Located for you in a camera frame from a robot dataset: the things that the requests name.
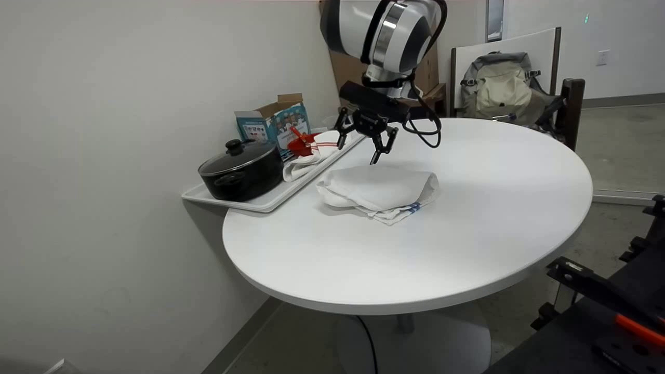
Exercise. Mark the large brown cardboard box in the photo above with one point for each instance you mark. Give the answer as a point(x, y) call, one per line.
point(428, 76)

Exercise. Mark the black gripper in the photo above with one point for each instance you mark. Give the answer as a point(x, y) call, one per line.
point(368, 125)

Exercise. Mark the red plastic object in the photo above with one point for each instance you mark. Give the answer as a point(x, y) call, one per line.
point(312, 143)

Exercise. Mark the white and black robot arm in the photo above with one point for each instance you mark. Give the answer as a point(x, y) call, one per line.
point(389, 38)

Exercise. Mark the white rectangular tray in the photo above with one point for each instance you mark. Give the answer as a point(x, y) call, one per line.
point(268, 201)

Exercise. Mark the white towel with blue stripes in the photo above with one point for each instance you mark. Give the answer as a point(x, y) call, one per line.
point(387, 194)

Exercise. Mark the white chair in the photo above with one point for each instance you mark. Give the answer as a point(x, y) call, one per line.
point(543, 51)

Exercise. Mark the beige backpack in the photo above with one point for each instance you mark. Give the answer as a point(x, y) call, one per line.
point(506, 88)

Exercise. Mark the black clamp with orange handle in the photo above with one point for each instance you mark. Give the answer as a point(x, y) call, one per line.
point(630, 314)

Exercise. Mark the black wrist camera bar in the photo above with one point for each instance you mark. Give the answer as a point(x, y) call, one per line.
point(377, 105)

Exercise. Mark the round white table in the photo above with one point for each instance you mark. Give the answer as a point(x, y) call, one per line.
point(404, 296)

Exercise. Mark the black cooking pot with lid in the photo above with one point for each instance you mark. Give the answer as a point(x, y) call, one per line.
point(244, 171)

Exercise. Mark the blue open cardboard box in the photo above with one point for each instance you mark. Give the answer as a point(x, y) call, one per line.
point(276, 122)

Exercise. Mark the white cloth on tray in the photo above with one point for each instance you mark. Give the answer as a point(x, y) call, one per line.
point(301, 164)

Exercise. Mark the black equipment stand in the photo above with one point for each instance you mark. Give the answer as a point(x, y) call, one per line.
point(577, 334)

